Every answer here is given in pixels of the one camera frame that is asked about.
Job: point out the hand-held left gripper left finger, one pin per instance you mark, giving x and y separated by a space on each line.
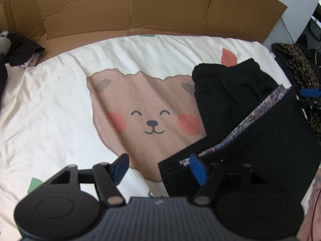
122 168

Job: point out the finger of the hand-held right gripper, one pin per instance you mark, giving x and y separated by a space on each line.
309 92

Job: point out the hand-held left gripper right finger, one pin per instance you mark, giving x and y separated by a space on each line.
198 169

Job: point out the black shorts with bear print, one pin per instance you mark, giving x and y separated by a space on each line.
225 98

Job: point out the leopard print garment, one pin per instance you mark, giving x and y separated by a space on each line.
298 65

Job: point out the cream bear print bedsheet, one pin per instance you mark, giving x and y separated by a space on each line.
62 100

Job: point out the pink cloth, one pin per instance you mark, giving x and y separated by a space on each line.
313 205

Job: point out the floral printed cloth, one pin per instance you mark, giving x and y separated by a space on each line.
30 60

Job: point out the black garment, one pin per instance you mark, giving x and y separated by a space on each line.
22 47

